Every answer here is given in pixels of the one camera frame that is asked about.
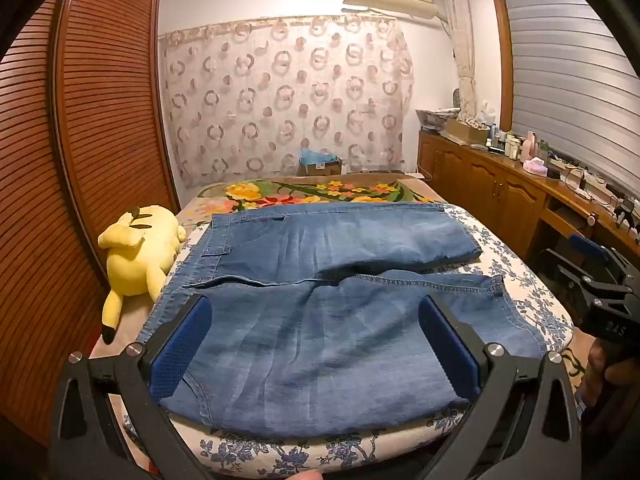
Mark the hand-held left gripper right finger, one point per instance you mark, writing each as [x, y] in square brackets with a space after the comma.
[450, 347]

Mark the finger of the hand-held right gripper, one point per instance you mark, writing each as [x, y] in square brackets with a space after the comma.
[567, 270]
[590, 246]

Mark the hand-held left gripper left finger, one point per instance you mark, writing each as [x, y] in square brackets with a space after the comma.
[182, 345]

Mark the blue denim pants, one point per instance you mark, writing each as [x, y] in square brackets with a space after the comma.
[320, 340]

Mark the person's right hand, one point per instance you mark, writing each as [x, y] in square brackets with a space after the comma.
[596, 370]

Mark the blue floral bed sheet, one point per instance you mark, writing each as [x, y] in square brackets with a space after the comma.
[520, 280]

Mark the white power strip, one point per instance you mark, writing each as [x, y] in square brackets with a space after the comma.
[591, 185]

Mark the yellow plush toy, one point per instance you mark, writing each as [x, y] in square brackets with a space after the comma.
[140, 255]

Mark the wooden sideboard cabinet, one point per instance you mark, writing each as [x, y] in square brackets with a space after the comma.
[480, 180]

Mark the flat cardboard box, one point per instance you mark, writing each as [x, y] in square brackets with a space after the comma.
[465, 131]

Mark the grey window blind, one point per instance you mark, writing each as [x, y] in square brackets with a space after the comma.
[570, 75]

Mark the colourful flower blanket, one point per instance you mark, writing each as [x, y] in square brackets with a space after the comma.
[310, 191]

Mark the patterned tray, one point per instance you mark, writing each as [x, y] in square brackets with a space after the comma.
[435, 116]

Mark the cardboard box with blue bag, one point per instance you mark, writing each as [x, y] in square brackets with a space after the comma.
[320, 162]

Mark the beige tied curtain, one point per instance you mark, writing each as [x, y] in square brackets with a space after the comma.
[462, 50]

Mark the wooden louvred wardrobe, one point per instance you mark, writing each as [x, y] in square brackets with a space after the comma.
[100, 110]

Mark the circle patterned sheer curtain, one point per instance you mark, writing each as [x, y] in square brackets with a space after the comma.
[280, 105]

